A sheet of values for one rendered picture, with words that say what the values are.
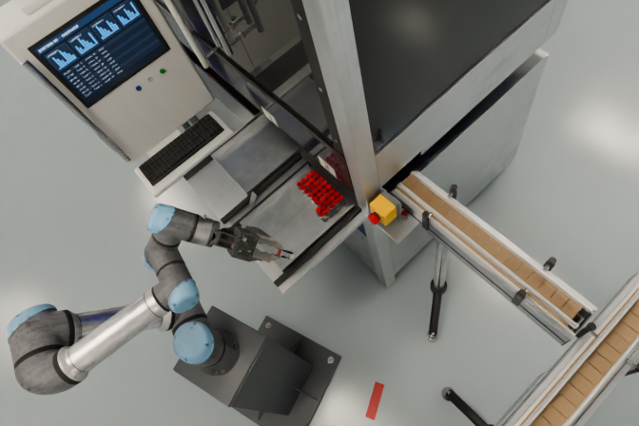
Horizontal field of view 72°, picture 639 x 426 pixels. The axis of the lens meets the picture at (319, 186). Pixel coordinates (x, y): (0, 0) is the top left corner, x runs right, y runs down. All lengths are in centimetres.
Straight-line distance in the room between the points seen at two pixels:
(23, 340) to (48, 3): 104
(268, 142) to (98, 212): 173
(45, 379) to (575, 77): 301
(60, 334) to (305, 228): 80
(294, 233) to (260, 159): 37
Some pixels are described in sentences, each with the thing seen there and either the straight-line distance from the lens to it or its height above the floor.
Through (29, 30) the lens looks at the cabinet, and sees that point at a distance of 178.
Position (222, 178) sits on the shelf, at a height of 88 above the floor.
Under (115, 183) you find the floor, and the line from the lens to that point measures 335.
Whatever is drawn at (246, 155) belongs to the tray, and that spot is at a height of 88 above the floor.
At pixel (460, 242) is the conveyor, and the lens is 149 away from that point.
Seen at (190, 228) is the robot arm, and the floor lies 138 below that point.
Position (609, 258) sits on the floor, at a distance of 262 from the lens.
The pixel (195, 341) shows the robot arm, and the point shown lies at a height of 102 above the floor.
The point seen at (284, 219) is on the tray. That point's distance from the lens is 164.
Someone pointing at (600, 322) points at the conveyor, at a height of 93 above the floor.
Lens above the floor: 231
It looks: 59 degrees down
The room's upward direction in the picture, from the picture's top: 22 degrees counter-clockwise
